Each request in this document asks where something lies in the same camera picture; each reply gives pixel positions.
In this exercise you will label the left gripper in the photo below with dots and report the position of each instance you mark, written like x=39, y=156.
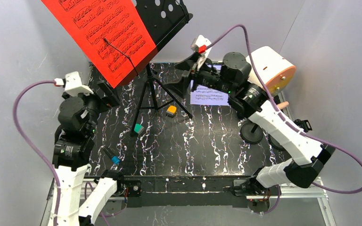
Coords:
x=105, y=94

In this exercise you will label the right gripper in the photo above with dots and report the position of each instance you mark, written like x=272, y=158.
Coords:
x=190, y=76

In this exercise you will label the white sheet music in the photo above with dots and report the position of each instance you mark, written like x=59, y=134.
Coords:
x=205, y=96

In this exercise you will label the pink-headed microphone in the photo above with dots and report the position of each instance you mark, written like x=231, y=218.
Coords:
x=283, y=105

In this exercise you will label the tall black mic stand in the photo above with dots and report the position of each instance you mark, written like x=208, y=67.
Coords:
x=251, y=133

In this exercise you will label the red sheet music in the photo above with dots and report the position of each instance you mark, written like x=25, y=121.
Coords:
x=110, y=33

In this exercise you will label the black music stand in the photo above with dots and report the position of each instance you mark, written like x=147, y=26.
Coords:
x=163, y=19

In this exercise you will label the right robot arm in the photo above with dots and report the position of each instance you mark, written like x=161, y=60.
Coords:
x=307, y=156

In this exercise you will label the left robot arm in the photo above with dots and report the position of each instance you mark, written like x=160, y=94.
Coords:
x=70, y=162

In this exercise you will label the white round drum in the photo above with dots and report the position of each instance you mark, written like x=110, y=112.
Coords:
x=275, y=71

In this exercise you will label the blue small block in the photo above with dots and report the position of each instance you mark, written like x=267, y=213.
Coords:
x=112, y=156

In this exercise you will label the green small block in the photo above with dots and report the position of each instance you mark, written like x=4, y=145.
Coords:
x=138, y=129

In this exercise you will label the orange small block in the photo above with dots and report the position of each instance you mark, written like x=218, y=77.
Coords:
x=171, y=111

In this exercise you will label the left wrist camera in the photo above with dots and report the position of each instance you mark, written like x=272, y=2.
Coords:
x=73, y=85

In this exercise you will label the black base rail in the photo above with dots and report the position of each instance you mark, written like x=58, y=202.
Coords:
x=146, y=191

